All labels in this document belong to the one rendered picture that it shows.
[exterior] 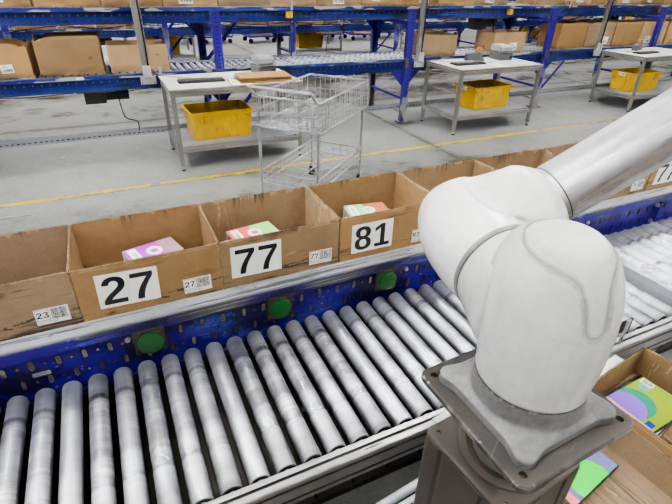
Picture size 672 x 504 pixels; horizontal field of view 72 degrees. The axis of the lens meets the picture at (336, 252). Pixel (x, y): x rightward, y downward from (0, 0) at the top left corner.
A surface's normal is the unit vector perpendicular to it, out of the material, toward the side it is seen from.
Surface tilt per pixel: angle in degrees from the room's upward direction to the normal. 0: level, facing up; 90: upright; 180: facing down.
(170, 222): 89
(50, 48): 86
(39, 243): 89
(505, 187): 25
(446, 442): 0
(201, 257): 90
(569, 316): 77
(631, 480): 0
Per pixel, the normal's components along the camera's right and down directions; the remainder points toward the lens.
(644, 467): -0.86, 0.22
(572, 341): -0.08, 0.39
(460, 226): -0.69, -0.46
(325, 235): 0.44, 0.47
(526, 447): -0.05, -0.71
